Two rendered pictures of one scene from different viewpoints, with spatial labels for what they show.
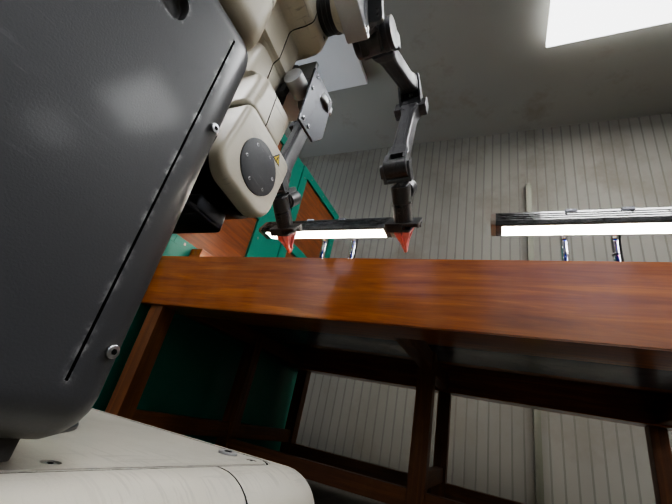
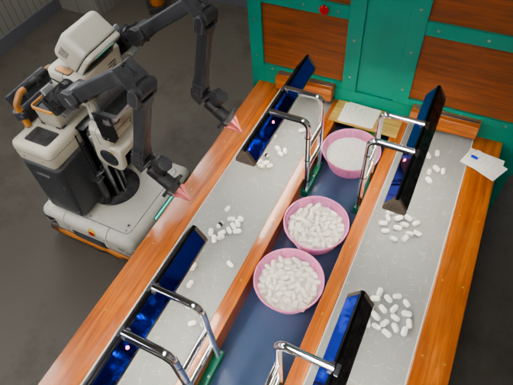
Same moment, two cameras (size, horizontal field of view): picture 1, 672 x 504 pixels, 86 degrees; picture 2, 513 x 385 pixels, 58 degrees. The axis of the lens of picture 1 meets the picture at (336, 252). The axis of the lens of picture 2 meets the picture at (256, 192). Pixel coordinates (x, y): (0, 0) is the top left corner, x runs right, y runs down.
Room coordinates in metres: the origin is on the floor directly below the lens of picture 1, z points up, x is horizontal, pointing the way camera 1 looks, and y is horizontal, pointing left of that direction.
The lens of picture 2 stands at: (1.31, -1.36, 2.33)
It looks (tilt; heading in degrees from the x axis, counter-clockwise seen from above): 52 degrees down; 93
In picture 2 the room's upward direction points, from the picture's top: 6 degrees counter-clockwise
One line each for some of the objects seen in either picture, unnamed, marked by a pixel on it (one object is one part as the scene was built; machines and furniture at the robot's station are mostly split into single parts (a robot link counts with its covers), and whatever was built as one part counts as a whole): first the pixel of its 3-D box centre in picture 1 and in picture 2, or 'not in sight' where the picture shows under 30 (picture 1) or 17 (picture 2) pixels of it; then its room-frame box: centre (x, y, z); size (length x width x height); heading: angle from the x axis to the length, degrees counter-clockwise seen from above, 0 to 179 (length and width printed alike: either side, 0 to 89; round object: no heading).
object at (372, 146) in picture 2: not in sight; (388, 169); (1.78, -0.15, 0.90); 0.20 x 0.19 x 0.45; 63
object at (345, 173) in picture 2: not in sight; (350, 155); (1.69, 0.09, 0.72); 0.27 x 0.27 x 0.10
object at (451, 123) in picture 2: not in sight; (443, 121); (2.11, 0.18, 0.83); 0.30 x 0.06 x 0.07; 153
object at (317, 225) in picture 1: (324, 227); (279, 105); (1.36, 0.07, 1.08); 0.62 x 0.08 x 0.07; 63
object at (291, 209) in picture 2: not in sight; (315, 228); (1.48, -0.30, 0.72); 0.27 x 0.27 x 0.10
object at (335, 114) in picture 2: not in sight; (366, 118); (1.79, 0.29, 0.77); 0.33 x 0.15 x 0.01; 153
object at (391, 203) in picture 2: not in sight; (418, 143); (1.86, -0.19, 1.08); 0.62 x 0.08 x 0.07; 63
